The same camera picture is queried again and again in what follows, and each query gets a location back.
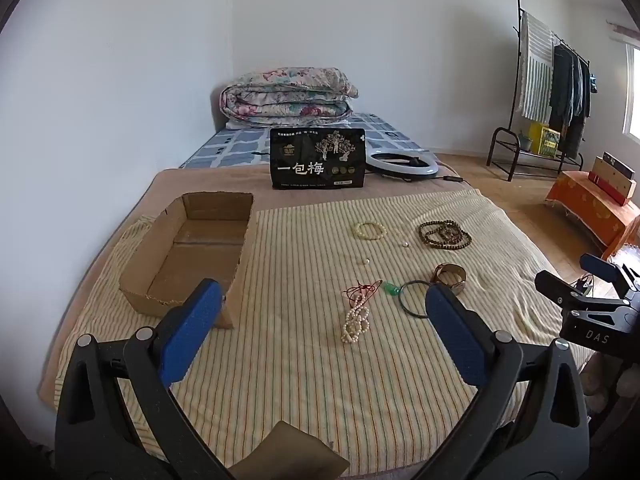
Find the yellow striped cloth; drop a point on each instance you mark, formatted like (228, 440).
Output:
(310, 385)

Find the yellow box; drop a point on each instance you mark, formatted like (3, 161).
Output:
(545, 139)

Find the dark flat box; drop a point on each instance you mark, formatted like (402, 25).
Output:
(620, 166)

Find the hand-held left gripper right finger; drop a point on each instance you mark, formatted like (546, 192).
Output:
(455, 335)

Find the black metal clothes rack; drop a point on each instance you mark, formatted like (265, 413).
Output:
(500, 132)

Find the orange cloth covered table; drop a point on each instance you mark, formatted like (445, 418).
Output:
(585, 205)

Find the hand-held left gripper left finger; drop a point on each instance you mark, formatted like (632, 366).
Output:
(195, 330)

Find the thin black bangle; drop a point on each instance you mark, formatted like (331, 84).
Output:
(401, 302)

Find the folded floral quilt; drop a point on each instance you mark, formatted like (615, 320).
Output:
(285, 95)

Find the tan blanket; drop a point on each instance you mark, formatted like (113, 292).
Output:
(210, 180)

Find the brown paper piece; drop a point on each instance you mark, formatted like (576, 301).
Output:
(295, 452)

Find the black snack pouch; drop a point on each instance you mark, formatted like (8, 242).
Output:
(315, 160)

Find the red flat box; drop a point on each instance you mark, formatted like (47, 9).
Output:
(607, 190)

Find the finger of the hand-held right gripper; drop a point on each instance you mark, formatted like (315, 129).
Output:
(600, 266)
(555, 287)

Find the cardboard box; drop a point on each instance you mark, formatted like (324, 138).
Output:
(200, 245)

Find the window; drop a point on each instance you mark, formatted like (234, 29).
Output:
(634, 95)

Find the dark hanging clothes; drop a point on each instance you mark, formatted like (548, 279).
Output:
(567, 90)

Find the blue checkered bedsheet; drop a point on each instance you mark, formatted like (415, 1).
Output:
(235, 145)

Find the striped hanging towel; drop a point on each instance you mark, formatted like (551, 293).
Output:
(535, 70)

